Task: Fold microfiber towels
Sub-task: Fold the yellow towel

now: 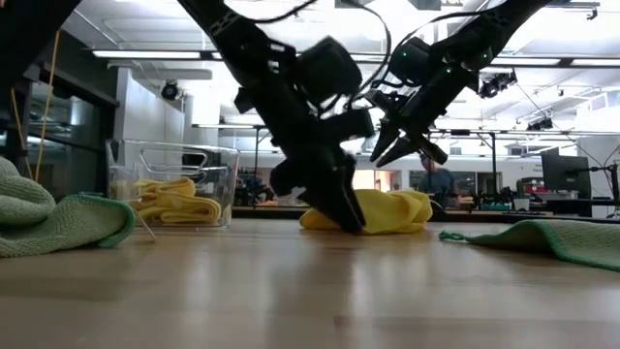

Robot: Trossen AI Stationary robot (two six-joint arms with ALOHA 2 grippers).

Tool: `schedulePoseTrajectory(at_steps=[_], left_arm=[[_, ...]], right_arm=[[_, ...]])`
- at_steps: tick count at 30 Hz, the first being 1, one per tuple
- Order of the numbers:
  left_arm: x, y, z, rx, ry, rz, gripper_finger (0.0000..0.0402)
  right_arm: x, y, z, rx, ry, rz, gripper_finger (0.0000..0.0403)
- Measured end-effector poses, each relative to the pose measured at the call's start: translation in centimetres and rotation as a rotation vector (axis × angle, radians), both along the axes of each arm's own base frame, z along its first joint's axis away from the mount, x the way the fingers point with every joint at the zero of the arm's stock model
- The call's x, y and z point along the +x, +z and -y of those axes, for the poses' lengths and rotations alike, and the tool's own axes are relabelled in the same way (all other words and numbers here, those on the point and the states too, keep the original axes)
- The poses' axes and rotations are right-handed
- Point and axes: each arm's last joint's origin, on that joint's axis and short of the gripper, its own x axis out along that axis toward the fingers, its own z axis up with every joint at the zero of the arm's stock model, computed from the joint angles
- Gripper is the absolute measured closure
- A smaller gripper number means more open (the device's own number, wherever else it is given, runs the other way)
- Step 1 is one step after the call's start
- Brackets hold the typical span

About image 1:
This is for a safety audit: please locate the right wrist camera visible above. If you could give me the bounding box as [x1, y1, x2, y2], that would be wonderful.
[365, 89, 406, 120]

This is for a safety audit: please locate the black computer monitor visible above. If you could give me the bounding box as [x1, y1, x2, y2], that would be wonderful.
[541, 153, 593, 200]

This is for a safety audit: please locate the black background gantry frame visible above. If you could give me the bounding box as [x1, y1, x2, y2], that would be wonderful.
[251, 124, 499, 203]

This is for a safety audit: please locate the black ceiling spotlight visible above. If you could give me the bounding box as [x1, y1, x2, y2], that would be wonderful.
[160, 80, 182, 103]

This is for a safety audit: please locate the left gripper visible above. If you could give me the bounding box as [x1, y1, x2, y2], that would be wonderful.
[263, 104, 366, 235]

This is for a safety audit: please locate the long ceiling light strip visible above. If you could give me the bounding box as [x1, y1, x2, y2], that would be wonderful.
[91, 48, 620, 69]

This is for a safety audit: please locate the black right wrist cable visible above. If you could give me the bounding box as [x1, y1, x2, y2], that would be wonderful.
[396, 9, 490, 54]

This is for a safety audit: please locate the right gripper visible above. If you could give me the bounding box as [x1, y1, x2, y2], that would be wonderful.
[370, 72, 479, 169]

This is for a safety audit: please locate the clear plastic bin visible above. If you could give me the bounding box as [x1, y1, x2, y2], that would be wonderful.
[105, 139, 241, 229]

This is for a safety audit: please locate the yellow cable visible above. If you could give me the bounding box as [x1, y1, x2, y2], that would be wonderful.
[35, 29, 62, 182]

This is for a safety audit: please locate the yellow microfiber towel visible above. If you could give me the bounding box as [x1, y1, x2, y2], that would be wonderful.
[130, 193, 223, 227]
[133, 176, 198, 200]
[298, 188, 434, 237]

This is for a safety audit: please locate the black ceiling track light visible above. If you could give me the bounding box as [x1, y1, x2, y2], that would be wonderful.
[526, 117, 555, 132]
[478, 69, 518, 101]

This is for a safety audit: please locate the green microfiber towel white tag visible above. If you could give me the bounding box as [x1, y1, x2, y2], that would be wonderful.
[0, 157, 159, 261]

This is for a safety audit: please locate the person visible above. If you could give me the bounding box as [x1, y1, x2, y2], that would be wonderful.
[418, 153, 456, 208]

